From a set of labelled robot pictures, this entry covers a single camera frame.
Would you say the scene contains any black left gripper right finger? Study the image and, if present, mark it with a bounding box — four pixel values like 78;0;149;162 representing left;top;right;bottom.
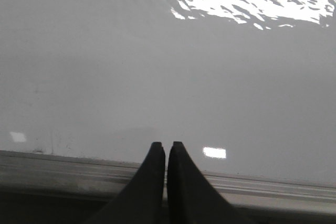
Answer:
167;142;252;223

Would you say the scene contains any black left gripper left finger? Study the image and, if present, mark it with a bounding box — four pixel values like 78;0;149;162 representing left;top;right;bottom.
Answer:
86;142;165;223

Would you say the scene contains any white whiteboard with metal frame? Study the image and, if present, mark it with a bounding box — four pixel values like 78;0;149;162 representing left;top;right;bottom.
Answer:
1;0;335;219

